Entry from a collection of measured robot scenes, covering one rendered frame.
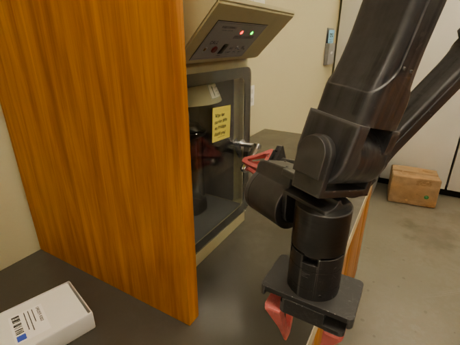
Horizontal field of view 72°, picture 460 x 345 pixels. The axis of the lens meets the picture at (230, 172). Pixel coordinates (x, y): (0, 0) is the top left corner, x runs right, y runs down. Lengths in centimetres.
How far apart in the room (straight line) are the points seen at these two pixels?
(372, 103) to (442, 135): 337
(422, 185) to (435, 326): 153
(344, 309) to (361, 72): 23
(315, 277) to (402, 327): 180
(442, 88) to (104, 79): 61
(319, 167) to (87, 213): 54
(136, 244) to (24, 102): 37
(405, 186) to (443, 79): 270
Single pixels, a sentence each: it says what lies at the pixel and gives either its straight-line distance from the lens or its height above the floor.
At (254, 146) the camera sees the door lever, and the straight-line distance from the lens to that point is 80.
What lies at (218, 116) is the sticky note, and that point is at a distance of 71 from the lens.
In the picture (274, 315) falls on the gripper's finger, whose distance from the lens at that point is 41.
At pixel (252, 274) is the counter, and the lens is 78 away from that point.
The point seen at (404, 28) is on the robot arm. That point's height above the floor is 146.
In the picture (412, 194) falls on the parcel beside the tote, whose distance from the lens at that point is 344.
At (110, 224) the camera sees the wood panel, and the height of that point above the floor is 111.
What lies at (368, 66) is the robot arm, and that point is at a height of 143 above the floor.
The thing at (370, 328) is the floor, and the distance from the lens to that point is 207.
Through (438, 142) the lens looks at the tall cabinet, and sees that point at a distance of 366.
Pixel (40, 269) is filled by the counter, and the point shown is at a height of 94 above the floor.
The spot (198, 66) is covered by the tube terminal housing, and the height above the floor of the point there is 140.
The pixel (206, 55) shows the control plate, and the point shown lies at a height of 142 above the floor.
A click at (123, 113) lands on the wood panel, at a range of 54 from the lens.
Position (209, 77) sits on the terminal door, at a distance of 67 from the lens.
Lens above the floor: 145
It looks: 23 degrees down
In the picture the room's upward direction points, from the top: straight up
